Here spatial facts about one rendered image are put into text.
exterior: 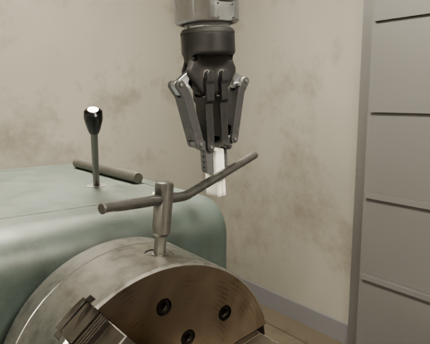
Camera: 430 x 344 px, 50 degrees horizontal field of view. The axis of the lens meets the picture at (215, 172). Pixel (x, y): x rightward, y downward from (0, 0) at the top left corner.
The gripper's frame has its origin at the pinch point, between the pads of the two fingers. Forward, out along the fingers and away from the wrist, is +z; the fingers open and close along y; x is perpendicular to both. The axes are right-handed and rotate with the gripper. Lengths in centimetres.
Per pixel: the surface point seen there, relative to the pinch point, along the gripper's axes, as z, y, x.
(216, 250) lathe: 13.8, 2.0, 3.6
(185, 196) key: 0.6, -9.8, -6.6
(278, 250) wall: 102, 166, 154
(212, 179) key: -0.1, -3.7, -4.2
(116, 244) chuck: 6.2, -17.1, -1.5
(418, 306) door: 103, 163, 55
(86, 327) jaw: 9.7, -25.6, -11.8
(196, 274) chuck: 8.3, -12.5, -11.9
